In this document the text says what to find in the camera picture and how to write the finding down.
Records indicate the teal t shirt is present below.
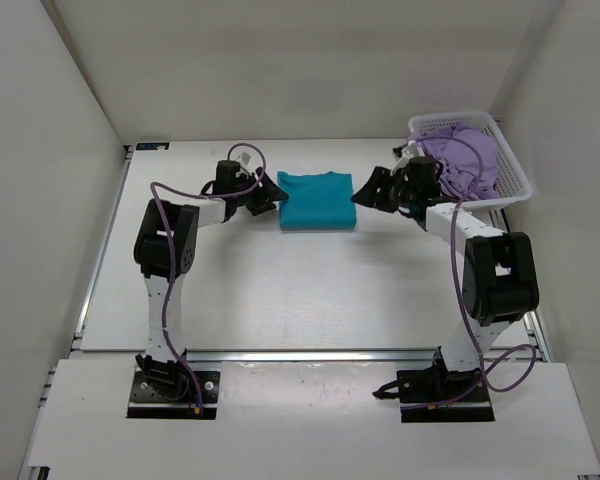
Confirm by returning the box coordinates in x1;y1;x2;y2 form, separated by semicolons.
277;171;357;231

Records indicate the purple t shirt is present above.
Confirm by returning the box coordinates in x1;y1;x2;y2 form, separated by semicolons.
408;123;499;201

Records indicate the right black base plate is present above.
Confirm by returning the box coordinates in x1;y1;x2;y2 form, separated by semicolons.
397;370;495;424

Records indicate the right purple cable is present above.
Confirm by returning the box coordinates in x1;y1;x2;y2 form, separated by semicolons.
392;137;540;412

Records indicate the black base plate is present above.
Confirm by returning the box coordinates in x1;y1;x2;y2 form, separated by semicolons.
126;366;221;420
397;370;495;424

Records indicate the aluminium rail front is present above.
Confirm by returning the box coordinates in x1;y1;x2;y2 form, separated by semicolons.
184;348;546;364

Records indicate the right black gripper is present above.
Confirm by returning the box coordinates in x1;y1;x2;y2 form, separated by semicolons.
353;167;418;214

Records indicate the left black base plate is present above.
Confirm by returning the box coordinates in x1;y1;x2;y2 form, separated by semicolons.
126;366;221;420

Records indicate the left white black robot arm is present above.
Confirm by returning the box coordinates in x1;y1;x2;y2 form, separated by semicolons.
133;160;289;401

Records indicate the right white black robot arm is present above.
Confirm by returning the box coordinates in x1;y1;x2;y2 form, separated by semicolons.
351;156;539;410

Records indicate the blue label sticker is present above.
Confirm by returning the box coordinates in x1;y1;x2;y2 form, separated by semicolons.
135;142;170;151

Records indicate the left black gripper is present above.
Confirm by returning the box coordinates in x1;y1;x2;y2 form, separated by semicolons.
233;167;289;216

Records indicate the white plastic basket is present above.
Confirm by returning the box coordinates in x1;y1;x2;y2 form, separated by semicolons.
408;110;533;211

